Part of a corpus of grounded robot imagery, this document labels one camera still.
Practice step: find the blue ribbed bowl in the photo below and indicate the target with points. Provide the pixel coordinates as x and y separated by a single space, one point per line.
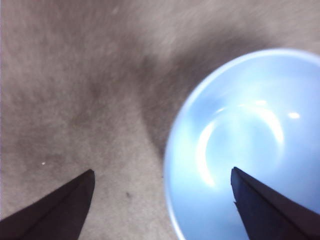
250 140

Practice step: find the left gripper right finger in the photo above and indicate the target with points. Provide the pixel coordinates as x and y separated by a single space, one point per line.
270 215

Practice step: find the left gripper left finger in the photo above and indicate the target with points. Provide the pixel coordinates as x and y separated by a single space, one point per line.
55 215

